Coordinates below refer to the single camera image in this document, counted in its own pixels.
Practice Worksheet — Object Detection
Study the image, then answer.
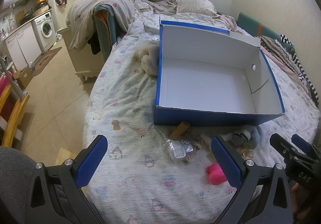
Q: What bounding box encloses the pink plush toy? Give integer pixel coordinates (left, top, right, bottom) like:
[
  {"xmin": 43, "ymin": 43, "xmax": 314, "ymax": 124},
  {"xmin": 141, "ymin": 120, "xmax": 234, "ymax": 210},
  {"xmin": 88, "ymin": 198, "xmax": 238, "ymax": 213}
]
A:
[{"xmin": 206, "ymin": 163, "xmax": 227, "ymax": 185}]

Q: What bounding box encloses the beige lace scrunchie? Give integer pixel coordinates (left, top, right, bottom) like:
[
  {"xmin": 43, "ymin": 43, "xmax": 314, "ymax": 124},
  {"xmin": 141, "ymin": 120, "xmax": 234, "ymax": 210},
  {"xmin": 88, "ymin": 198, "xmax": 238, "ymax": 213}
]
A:
[{"xmin": 235, "ymin": 145, "xmax": 254, "ymax": 160}]

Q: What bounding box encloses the small cardboard box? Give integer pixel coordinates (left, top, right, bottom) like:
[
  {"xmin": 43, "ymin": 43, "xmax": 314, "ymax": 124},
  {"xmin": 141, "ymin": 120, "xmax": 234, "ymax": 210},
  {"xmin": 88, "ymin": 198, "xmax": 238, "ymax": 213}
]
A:
[{"xmin": 13, "ymin": 66, "xmax": 33, "ymax": 90}]

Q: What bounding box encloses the clear packaged cartoon item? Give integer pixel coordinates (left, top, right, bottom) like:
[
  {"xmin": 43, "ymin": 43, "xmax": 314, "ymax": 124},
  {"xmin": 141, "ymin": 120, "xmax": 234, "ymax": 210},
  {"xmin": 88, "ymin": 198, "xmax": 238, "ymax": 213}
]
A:
[{"xmin": 163, "ymin": 139, "xmax": 194, "ymax": 162}]

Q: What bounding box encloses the brown floor mat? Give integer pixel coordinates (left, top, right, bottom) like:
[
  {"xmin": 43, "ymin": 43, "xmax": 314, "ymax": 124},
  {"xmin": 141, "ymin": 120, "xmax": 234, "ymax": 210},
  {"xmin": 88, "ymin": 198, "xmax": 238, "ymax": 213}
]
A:
[{"xmin": 32, "ymin": 47, "xmax": 62, "ymax": 77}]

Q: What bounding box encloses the yellow wooden chair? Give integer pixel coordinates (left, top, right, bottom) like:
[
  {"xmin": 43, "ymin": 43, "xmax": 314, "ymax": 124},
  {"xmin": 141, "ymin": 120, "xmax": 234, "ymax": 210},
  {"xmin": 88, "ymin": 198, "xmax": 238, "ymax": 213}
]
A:
[{"xmin": 1, "ymin": 85, "xmax": 30, "ymax": 147}]

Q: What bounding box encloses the light blue plush toy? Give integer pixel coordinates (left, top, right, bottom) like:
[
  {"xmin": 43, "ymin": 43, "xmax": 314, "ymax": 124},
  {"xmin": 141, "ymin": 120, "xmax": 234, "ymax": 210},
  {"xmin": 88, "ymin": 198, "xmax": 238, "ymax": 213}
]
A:
[{"xmin": 224, "ymin": 125, "xmax": 262, "ymax": 149}]

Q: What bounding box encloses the green headboard cushion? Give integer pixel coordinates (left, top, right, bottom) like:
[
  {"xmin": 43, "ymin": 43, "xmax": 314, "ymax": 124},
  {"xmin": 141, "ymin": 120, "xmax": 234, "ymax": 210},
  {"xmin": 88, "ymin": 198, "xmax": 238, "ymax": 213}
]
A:
[{"xmin": 237, "ymin": 12, "xmax": 295, "ymax": 53}]

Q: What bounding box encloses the brown cardboard tube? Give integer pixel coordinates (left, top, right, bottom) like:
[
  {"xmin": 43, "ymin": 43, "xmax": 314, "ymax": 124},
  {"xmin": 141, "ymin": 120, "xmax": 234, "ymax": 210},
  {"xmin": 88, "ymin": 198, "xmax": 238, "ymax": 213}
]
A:
[{"xmin": 169, "ymin": 121, "xmax": 190, "ymax": 140}]

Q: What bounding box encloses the person's right hand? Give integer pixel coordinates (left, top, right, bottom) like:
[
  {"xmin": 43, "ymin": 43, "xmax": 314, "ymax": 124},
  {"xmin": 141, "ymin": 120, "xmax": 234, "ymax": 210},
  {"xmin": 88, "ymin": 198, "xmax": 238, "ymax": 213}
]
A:
[{"xmin": 291, "ymin": 183, "xmax": 312, "ymax": 220}]

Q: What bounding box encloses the white kitchen cabinet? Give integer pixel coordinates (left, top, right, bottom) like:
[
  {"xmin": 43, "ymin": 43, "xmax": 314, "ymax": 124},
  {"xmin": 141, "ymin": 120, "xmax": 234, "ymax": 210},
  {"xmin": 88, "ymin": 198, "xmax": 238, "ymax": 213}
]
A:
[{"xmin": 5, "ymin": 22, "xmax": 42, "ymax": 70}]

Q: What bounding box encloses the white washing machine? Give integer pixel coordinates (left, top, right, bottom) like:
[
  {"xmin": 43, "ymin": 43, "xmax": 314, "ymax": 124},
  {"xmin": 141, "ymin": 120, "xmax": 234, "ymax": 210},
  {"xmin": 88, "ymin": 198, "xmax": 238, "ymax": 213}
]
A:
[{"xmin": 31, "ymin": 11, "xmax": 57, "ymax": 54}]

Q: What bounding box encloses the blue white cardboard box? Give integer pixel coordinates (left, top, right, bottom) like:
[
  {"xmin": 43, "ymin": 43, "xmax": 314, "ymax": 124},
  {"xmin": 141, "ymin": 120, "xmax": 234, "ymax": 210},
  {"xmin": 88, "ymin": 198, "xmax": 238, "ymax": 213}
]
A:
[{"xmin": 154, "ymin": 20, "xmax": 285, "ymax": 127}]

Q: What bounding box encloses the checkered quilt blanket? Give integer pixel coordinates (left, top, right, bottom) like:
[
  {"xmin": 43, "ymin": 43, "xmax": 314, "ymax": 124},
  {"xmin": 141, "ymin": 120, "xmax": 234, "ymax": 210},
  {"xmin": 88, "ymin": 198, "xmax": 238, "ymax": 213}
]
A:
[{"xmin": 66, "ymin": 0, "xmax": 178, "ymax": 51}]

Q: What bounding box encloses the floral pillow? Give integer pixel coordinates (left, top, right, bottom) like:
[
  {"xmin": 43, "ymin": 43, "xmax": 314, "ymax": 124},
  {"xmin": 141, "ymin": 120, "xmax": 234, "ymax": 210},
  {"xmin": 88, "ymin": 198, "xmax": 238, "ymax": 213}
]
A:
[{"xmin": 177, "ymin": 0, "xmax": 218, "ymax": 17}]

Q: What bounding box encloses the black white striped cloth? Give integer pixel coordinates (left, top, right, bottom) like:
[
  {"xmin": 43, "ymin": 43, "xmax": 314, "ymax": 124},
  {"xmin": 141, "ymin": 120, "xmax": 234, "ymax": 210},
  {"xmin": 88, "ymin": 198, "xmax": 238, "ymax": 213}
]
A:
[{"xmin": 280, "ymin": 34, "xmax": 319, "ymax": 107}]

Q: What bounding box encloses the cream bed frame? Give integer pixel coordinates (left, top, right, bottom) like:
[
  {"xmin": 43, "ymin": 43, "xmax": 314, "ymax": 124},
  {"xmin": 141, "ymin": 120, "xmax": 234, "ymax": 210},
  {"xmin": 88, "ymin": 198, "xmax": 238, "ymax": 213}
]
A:
[{"xmin": 57, "ymin": 28, "xmax": 105, "ymax": 83}]

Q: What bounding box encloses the cream fluffy plush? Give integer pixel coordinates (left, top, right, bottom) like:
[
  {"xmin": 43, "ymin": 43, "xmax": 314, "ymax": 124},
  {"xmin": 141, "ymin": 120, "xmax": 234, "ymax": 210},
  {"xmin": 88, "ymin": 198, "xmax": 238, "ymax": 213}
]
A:
[{"xmin": 135, "ymin": 40, "xmax": 159, "ymax": 77}]

